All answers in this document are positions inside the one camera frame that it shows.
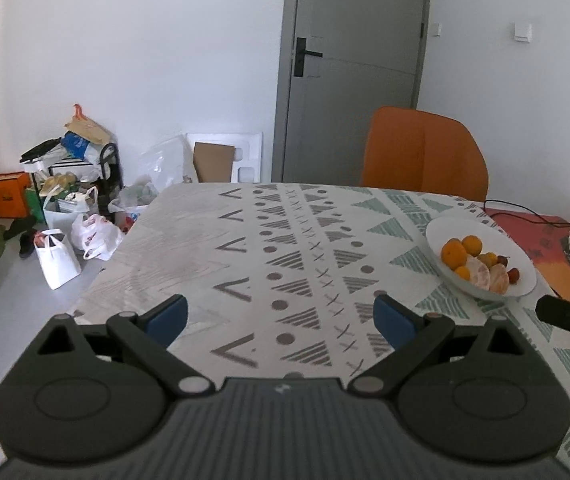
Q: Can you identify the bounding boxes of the orange box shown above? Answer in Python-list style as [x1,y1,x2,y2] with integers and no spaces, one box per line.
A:
[0,172,33,219]

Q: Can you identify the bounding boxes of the white foam board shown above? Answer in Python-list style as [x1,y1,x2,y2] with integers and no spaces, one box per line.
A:
[186,131,264,184]

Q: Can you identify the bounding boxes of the blue and white bag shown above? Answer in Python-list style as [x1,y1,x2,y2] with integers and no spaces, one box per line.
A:
[61,131,90,161]

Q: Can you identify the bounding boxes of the clear plastic bag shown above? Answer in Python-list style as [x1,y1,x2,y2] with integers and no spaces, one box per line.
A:
[140,137,198,186]

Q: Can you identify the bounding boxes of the white plate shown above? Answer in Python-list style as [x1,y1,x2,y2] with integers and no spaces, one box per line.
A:
[425,215,537,302]

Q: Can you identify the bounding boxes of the black metal rack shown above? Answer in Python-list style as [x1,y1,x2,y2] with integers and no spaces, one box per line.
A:
[97,143,120,222]

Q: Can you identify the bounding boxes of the white shopping bag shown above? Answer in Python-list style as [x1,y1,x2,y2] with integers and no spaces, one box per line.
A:
[34,229,82,291]

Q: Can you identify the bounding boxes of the peeled pomelo piece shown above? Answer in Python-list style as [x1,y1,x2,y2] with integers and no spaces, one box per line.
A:
[466,256,492,291]
[487,265,510,295]

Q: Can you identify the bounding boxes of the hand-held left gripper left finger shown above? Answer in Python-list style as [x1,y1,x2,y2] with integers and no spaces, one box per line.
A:
[35,294,216,399]

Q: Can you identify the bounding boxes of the red patterned mat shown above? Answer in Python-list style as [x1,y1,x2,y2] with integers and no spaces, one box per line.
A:
[485,208,570,301]

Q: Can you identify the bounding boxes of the brown paper bag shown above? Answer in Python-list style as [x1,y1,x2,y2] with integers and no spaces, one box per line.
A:
[63,104,112,144]

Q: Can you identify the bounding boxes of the black shoes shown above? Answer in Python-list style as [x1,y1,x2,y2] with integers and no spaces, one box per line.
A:
[5,216,40,260]

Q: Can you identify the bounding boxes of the black cable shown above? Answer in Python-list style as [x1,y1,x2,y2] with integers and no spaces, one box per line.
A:
[484,200,570,226]

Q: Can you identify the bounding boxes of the brown cardboard piece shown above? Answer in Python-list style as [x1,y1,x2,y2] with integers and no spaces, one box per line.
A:
[193,142,236,183]

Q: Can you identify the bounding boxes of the grey plastic bag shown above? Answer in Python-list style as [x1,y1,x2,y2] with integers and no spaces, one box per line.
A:
[109,182,160,226]

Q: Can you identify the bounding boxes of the patterned tablecloth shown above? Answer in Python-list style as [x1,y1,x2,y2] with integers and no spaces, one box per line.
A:
[72,182,570,480]

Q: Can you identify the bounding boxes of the white plastic bag red contents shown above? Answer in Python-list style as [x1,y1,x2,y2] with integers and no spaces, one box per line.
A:
[70,213,126,261]

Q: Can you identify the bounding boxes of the white bag with groceries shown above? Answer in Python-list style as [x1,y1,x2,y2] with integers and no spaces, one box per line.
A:
[42,185,100,231]

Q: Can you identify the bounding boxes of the flat black item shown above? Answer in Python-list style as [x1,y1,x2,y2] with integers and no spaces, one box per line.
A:
[20,138,63,163]

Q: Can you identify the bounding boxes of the orange chair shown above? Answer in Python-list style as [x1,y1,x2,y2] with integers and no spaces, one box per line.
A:
[361,106,490,203]

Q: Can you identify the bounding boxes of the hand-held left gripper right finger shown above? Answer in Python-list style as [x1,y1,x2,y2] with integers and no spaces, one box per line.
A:
[347,295,526,396]

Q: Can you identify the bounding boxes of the black door handle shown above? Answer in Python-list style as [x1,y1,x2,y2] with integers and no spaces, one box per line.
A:
[292,37,324,78]

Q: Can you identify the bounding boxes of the grey door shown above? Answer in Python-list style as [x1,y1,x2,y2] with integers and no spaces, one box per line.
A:
[271,0,433,186]

